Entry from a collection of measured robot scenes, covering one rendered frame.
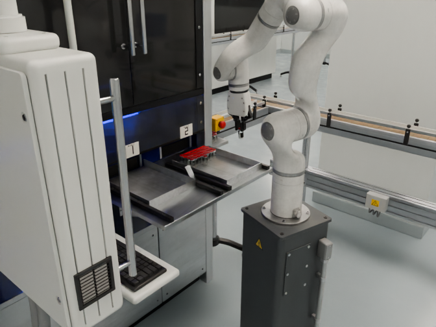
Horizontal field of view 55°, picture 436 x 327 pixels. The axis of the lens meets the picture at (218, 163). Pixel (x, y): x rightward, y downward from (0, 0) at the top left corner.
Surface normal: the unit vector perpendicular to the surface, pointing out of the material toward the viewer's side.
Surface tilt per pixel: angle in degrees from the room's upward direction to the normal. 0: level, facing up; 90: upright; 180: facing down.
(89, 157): 90
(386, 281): 0
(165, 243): 90
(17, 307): 90
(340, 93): 90
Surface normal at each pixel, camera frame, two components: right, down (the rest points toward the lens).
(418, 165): -0.65, 0.30
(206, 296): 0.00, -0.92
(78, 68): 0.76, 0.26
